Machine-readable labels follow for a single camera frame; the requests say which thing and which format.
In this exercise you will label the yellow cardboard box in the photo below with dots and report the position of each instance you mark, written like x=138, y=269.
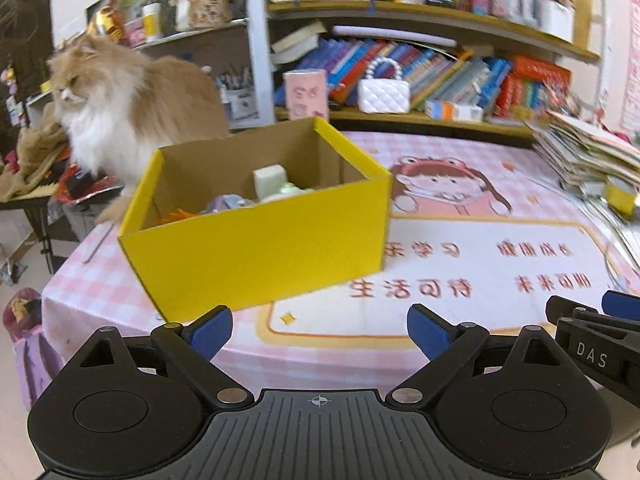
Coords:
x=250, y=255

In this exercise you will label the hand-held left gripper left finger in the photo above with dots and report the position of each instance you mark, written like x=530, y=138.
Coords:
x=212, y=331

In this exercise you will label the wooden bookshelf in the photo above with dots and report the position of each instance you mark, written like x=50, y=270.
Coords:
x=400, y=10

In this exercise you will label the purple printed bag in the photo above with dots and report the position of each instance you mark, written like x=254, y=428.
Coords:
x=30, y=350

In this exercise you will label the orange blue medicine box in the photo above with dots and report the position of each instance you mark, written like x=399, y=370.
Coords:
x=454, y=110

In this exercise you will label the white flat tablet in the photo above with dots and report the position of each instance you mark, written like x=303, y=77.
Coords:
x=395, y=35

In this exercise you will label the brown cloth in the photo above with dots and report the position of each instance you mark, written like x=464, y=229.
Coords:
x=35, y=160

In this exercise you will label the white jar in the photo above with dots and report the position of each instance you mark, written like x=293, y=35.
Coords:
x=152, y=22

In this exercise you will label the magenta cloth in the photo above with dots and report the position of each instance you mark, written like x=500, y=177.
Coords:
x=619, y=137

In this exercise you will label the red dictionaries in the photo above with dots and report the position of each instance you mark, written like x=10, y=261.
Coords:
x=532, y=85

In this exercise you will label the white quilted pearl handbag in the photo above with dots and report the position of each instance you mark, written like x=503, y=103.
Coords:
x=384, y=95

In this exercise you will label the red black packet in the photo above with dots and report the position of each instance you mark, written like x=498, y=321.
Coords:
x=87, y=187

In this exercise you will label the pink printed table mat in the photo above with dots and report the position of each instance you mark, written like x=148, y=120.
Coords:
x=490, y=260

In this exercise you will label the stack of papers and booklets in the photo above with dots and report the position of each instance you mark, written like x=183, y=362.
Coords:
x=585, y=152

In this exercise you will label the white pen holder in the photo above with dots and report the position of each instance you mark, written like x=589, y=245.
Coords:
x=556, y=22

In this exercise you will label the thin stick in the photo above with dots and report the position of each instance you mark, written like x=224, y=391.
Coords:
x=97, y=244

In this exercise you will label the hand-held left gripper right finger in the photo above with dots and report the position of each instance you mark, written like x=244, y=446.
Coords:
x=427, y=331

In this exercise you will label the pink cartoon cylinder container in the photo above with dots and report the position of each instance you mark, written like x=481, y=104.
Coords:
x=306, y=95

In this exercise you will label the small orange fan toy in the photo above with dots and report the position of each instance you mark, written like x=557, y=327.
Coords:
x=177, y=216

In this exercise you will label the yellow tape roll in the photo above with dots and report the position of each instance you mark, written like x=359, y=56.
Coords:
x=620, y=199

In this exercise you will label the fluffy orange white cat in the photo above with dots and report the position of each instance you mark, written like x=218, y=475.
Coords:
x=130, y=110

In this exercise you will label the white charger cube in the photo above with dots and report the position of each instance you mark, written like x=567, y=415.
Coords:
x=270, y=180

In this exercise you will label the pastel pen holder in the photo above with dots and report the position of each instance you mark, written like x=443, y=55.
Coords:
x=515, y=0

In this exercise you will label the red gold ornament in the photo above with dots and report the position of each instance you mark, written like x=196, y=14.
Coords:
x=106, y=22

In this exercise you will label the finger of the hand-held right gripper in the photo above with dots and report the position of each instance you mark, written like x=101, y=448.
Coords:
x=622, y=304
x=575, y=310

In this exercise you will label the white side shelf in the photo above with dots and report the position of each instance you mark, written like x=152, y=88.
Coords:
x=257, y=60

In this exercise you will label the brush and pen rack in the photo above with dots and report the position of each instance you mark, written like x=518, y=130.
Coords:
x=237, y=100

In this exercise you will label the black side table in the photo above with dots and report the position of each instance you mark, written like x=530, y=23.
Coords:
x=40, y=220

